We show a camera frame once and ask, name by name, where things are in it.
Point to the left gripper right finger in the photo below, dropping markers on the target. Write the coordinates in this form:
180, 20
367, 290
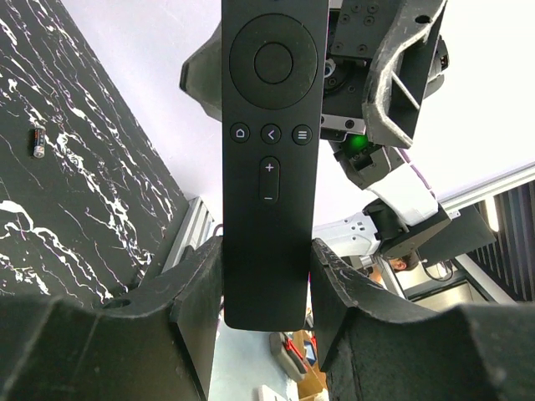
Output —
374, 345

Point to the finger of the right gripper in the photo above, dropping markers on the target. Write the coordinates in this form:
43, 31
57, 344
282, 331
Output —
201, 76

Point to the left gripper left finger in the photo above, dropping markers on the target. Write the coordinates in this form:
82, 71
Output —
154, 343

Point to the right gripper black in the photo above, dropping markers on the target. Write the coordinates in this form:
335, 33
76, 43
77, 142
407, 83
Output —
383, 59

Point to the black remote control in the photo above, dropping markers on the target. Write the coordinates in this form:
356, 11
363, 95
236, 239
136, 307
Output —
273, 57

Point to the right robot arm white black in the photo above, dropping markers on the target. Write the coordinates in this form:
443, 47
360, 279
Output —
405, 213

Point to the black silver battery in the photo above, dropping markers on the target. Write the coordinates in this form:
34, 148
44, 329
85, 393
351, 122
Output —
39, 142

